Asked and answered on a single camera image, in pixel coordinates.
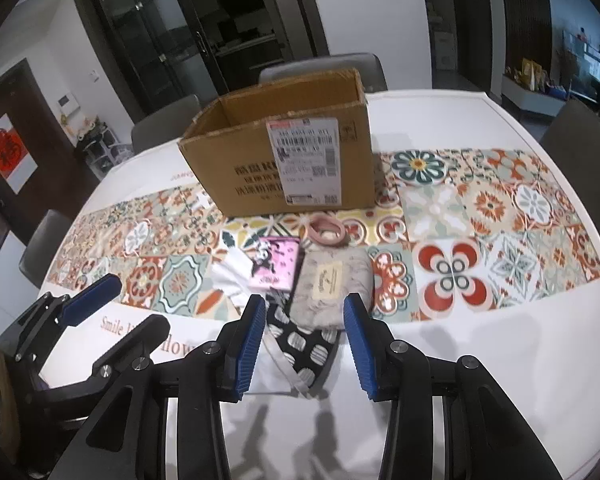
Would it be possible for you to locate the grey dining chair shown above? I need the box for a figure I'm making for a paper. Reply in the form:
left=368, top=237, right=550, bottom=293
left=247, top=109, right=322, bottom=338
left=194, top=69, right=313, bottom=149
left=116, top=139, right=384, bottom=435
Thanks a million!
left=257, top=52, right=388, bottom=95
left=18, top=209, right=74, bottom=287
left=539, top=99, right=600, bottom=173
left=131, top=94, right=201, bottom=154

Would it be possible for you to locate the white cloth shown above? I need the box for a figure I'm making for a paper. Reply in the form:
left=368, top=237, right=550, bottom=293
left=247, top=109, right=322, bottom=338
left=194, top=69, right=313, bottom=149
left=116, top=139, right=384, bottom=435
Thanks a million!
left=210, top=247, right=261, bottom=312

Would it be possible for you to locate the dark wooden entrance door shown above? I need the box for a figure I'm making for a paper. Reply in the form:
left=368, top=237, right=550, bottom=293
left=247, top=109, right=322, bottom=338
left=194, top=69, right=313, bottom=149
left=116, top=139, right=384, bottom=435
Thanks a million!
left=0, top=59, right=98, bottom=261

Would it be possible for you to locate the beige fabric pouch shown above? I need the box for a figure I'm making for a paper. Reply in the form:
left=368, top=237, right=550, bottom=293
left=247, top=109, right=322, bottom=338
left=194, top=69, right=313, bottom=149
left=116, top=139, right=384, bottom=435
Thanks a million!
left=288, top=248, right=374, bottom=331

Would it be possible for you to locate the shoe rack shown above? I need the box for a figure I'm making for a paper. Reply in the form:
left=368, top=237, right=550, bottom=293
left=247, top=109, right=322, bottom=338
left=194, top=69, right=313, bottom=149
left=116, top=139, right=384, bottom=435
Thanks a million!
left=74, top=115, right=132, bottom=177

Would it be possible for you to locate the television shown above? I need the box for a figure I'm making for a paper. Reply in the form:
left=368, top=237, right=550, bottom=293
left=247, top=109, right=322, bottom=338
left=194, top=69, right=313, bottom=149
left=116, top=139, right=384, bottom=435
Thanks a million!
left=564, top=29, right=600, bottom=107

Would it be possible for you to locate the red and white door poster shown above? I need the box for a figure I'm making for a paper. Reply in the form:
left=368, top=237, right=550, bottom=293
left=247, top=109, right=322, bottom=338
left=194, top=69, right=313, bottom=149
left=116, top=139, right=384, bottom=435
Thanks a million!
left=0, top=112, right=37, bottom=194

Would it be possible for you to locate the pink printed cloth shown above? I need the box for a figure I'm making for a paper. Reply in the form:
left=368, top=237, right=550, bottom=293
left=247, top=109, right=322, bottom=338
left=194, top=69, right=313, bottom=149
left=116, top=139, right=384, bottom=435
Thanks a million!
left=246, top=235, right=301, bottom=291

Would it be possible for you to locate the brown cardboard box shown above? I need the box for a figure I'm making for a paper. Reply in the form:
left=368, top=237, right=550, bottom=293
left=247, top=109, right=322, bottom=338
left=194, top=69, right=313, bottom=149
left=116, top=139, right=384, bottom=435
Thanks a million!
left=178, top=67, right=376, bottom=217

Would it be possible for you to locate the white television cabinet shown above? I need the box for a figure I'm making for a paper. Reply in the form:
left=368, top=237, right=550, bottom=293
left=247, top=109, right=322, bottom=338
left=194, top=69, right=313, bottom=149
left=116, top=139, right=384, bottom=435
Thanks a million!
left=502, top=72, right=572, bottom=122

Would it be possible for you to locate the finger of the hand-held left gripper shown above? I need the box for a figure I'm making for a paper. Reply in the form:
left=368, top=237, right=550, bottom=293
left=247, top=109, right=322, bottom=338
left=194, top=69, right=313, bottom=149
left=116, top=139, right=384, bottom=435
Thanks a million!
left=92, top=315, right=171, bottom=380
left=0, top=274, right=123, bottom=361

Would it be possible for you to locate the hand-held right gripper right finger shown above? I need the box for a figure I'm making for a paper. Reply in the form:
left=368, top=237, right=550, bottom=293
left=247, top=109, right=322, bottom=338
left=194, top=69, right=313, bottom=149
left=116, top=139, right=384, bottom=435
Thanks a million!
left=343, top=293, right=563, bottom=480

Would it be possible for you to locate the dark glass sliding door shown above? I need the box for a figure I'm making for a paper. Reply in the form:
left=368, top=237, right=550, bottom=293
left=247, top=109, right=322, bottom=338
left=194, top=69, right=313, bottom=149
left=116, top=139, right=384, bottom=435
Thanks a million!
left=76, top=0, right=328, bottom=127

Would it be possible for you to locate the black dotted cloth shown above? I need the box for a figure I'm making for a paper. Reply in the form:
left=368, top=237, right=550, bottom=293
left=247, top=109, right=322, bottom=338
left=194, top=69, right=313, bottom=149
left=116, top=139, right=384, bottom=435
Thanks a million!
left=245, top=300, right=342, bottom=402

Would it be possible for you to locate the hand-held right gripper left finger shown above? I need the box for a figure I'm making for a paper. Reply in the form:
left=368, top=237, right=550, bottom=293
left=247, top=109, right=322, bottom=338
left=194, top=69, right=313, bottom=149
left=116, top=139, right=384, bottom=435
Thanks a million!
left=47, top=294, right=267, bottom=480

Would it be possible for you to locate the pink hair band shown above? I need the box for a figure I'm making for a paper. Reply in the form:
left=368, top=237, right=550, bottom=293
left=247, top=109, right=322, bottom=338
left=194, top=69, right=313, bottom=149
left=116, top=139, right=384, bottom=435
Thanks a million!
left=307, top=213, right=351, bottom=247

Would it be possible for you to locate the colourful patterned table runner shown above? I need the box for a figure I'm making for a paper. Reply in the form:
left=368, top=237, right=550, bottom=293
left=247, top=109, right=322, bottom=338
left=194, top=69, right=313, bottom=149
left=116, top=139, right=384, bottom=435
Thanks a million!
left=55, top=147, right=600, bottom=322

